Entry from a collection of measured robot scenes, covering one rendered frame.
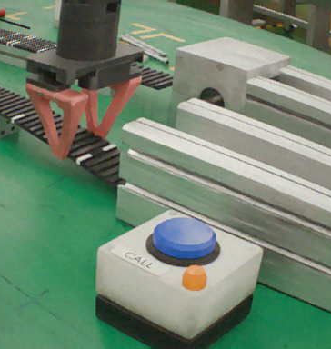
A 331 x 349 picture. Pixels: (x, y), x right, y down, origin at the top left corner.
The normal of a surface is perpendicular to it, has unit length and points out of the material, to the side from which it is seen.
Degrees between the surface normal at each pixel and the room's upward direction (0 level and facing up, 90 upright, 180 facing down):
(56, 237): 0
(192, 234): 3
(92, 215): 0
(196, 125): 90
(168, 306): 90
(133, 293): 90
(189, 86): 90
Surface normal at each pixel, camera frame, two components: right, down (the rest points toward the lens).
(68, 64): 0.09, -0.90
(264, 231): -0.60, 0.29
